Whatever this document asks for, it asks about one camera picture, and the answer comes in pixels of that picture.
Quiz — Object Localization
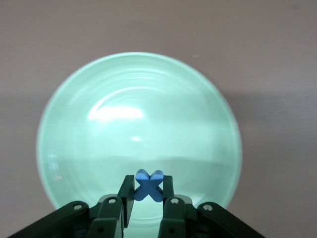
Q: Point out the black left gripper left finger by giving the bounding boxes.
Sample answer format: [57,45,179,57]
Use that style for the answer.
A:
[0,175,136,238]

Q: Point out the blue letter x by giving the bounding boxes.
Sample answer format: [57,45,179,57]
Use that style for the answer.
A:
[133,169,165,203]

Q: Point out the green plate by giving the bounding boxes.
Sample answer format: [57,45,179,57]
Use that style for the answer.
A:
[36,51,243,225]

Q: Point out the brown table cover sheet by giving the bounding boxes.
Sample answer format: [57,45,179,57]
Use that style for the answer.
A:
[0,0,317,238]

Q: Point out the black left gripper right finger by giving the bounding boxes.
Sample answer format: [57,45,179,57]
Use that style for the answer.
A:
[158,175,268,238]

